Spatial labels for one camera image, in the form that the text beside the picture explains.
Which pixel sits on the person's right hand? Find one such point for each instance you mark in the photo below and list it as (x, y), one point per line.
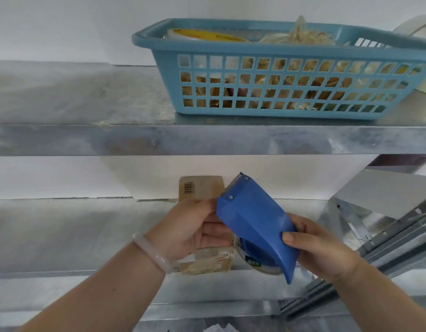
(323, 254)

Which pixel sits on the person's left hand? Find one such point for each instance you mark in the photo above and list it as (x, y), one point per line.
(180, 231)

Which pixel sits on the person's left thumb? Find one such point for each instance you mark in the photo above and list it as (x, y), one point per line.
(216, 235)

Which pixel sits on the person's right thumb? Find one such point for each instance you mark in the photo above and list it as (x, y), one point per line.
(295, 241)

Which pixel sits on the blue tape dispenser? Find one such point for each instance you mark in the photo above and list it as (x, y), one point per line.
(254, 217)

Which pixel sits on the person's left forearm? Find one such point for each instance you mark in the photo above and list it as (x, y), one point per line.
(105, 293)

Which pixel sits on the person's right forearm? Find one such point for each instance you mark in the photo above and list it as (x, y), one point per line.
(382, 300)

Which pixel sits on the clear tape roll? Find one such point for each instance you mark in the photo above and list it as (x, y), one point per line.
(265, 269)

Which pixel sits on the brown cardboard package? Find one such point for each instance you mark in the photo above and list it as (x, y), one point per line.
(201, 188)

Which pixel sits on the crumpled white paper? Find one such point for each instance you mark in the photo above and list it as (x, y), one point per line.
(220, 328)

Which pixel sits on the grey metal shelf rails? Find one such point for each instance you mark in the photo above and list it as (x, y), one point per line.
(396, 245)

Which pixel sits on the loose metal sheet panel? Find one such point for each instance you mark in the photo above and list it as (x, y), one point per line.
(386, 191)

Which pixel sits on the blue plastic basket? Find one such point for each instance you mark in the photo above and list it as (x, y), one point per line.
(278, 53)

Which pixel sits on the yellow and white packet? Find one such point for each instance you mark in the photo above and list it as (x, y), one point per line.
(206, 35)

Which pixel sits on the large white tape roll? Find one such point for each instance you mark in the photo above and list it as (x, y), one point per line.
(418, 27)

